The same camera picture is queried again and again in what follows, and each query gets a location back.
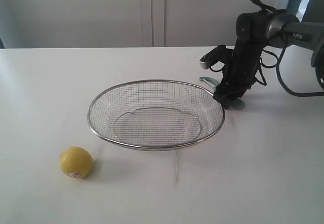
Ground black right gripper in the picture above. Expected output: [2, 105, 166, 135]
[213, 12, 270, 109]

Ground teal handled peeler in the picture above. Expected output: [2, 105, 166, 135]
[199, 77, 245, 110]

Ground yellow lemon with sticker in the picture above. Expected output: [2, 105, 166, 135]
[60, 146, 94, 178]

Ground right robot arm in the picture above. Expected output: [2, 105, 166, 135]
[213, 13, 323, 109]

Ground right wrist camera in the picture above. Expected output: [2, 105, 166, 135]
[199, 45, 227, 70]

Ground oval wire mesh basket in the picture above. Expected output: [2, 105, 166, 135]
[87, 80, 225, 151]

